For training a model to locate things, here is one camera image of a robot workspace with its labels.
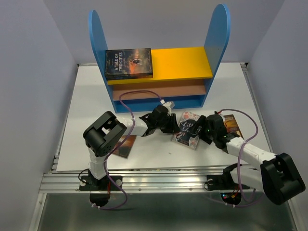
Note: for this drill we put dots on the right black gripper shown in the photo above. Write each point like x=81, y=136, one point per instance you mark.
x=200, y=122

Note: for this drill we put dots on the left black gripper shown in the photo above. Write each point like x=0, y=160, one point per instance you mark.
x=173, y=127

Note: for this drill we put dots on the Little Women floral book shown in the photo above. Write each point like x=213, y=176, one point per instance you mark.
x=184, y=137

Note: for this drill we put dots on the A Tale of Two Cities book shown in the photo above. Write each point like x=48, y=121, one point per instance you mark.
x=128, y=64

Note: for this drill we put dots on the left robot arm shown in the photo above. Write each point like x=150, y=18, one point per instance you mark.
x=102, y=137

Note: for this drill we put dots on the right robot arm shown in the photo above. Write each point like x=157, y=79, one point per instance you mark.
x=273, y=174

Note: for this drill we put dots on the brown Edmund Burke book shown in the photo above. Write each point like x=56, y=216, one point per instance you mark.
x=232, y=125

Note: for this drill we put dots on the blue wooden bookshelf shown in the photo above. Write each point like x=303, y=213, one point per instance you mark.
x=181, y=75

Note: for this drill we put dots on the Three Days to See book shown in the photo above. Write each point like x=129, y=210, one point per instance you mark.
x=124, y=150

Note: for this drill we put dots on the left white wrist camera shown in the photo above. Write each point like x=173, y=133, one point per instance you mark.
x=168, y=105

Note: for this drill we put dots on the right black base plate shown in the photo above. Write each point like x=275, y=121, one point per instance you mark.
x=229, y=190

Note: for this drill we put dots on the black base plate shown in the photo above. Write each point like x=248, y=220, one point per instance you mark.
x=229, y=190
x=100, y=190

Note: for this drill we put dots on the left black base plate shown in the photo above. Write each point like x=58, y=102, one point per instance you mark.
x=100, y=190

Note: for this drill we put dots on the aluminium mounting rail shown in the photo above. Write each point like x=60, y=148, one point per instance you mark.
x=134, y=182

